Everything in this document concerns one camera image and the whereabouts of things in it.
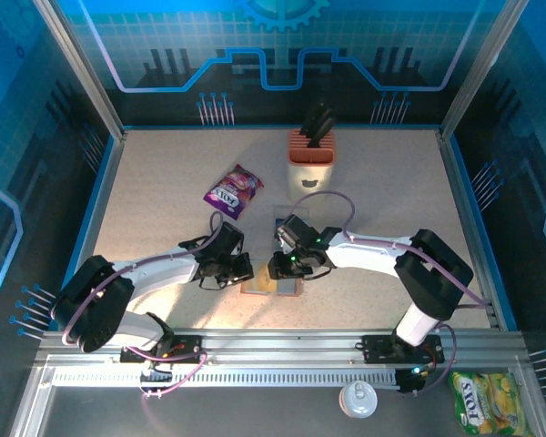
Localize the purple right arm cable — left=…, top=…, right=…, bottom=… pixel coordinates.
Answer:
left=294, top=189, right=489, bottom=393

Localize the clear acrylic card stand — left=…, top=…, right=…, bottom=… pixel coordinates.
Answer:
left=270, top=203, right=312, bottom=231

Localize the black controller box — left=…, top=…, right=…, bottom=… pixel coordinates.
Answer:
left=396, top=366, right=432, bottom=396

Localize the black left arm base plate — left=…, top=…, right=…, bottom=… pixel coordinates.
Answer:
left=119, top=333, right=209, bottom=365

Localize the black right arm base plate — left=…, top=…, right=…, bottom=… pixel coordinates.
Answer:
left=361, top=334, right=446, bottom=365

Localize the aluminium frame post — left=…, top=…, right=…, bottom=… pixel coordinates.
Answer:
left=31, top=0, right=129, bottom=142
left=438, top=0, right=531, bottom=142

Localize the brown leather card holder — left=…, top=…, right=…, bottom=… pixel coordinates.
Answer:
left=239, top=271, right=305, bottom=299

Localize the aluminium table edge rail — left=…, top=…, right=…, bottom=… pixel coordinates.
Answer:
left=436, top=128, right=504, bottom=331
left=49, top=131, right=129, bottom=331

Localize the white tin can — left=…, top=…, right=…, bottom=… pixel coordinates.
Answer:
left=339, top=381, right=379, bottom=419

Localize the green and yellow candy bag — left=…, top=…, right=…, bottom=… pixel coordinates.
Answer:
left=449, top=371, right=536, bottom=437

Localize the cream and orange knife block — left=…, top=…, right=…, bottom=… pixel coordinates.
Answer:
left=286, top=128, right=337, bottom=201

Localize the aluminium frame cross rail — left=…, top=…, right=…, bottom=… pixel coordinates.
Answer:
left=34, top=328, right=529, bottom=366

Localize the purple candy bag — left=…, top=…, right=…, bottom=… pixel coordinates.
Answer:
left=203, top=163, right=265, bottom=220

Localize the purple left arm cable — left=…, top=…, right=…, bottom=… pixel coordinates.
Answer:
left=62, top=209, right=227, bottom=401

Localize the white slotted cable duct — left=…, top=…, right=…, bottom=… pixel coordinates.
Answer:
left=49, top=367, right=399, bottom=389

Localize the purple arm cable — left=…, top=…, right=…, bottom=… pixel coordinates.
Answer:
left=62, top=209, right=227, bottom=401
left=294, top=189, right=489, bottom=393

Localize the black-handled knife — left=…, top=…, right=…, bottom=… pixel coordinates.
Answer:
left=307, top=116, right=338, bottom=150
left=299, top=97, right=332, bottom=137

